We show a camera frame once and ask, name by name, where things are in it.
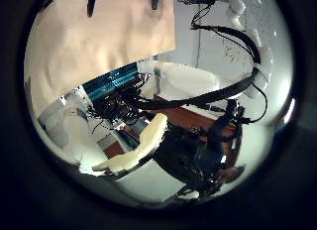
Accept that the blue finned electronics box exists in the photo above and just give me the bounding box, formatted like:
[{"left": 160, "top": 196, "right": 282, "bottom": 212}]
[{"left": 81, "top": 61, "right": 141, "bottom": 104}]

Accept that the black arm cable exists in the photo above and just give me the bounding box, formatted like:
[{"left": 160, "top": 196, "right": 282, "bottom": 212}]
[{"left": 132, "top": 5, "right": 269, "bottom": 125}]

